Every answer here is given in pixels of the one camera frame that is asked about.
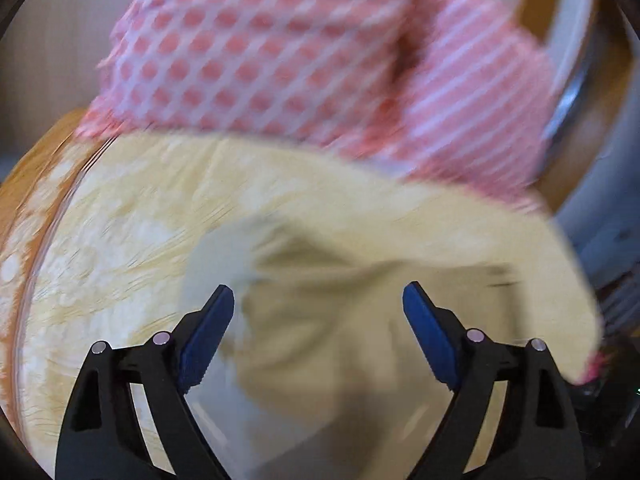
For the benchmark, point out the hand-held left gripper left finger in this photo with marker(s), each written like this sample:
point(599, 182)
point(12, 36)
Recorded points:
point(206, 335)

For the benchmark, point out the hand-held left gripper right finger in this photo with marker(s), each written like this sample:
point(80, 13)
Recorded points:
point(431, 332)

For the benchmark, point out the cream patterned sheet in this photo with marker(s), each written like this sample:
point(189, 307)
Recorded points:
point(140, 210)

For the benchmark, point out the dark cloth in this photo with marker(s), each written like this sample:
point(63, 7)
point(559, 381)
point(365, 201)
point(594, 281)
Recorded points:
point(607, 240)

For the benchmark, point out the pink checkered cloth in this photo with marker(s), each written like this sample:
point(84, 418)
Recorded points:
point(280, 60)

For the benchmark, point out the wooden furniture frame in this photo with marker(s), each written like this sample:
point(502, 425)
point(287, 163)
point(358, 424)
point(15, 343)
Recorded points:
point(585, 150)

